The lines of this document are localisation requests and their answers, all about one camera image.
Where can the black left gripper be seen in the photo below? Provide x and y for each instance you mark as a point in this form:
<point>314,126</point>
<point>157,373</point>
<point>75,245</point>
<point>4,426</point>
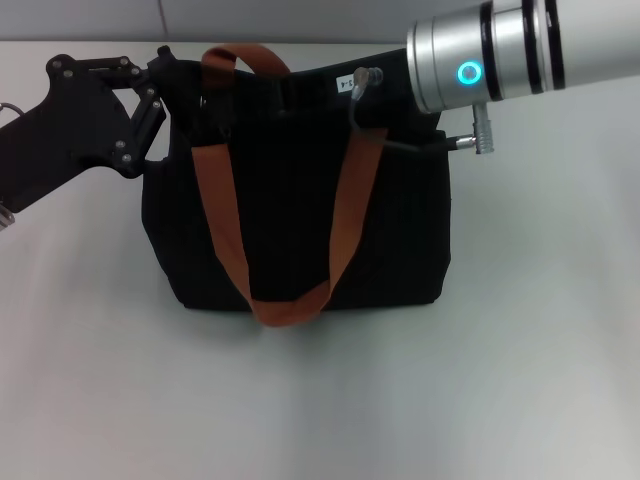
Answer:
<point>55,135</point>

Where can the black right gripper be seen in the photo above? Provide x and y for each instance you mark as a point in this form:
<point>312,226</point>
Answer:
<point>320,95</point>

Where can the silver zipper pull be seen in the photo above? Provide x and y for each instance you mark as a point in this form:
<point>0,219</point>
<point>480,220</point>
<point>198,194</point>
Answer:
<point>202,102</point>

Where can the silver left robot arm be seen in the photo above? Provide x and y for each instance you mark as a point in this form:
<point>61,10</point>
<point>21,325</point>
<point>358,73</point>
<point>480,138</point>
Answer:
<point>5,215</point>

